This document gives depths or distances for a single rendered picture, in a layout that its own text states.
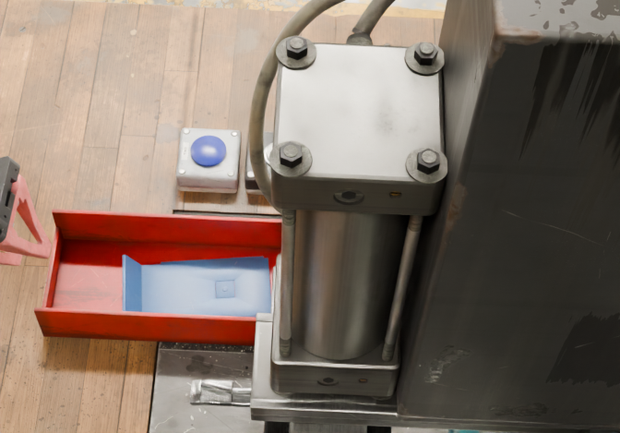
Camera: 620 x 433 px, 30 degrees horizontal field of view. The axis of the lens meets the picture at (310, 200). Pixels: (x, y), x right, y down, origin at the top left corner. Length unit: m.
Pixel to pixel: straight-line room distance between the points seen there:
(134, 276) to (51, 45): 0.35
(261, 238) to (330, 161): 0.65
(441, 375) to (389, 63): 0.22
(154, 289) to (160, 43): 0.34
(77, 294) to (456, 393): 0.57
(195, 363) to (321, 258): 0.55
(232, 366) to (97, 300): 0.16
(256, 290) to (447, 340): 0.55
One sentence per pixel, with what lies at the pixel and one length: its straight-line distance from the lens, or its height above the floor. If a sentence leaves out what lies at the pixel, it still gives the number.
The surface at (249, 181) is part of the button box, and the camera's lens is 1.28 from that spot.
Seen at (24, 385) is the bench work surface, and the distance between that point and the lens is 1.22.
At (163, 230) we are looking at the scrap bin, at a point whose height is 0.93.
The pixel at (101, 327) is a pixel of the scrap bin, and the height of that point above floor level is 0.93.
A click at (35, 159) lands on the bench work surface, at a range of 1.35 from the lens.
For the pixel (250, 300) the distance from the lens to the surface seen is 1.23.
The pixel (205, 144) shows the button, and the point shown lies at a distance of 1.30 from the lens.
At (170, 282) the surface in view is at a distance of 1.24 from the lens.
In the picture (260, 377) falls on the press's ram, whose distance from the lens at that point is 0.89.
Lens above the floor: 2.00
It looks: 58 degrees down
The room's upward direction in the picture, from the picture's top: 3 degrees clockwise
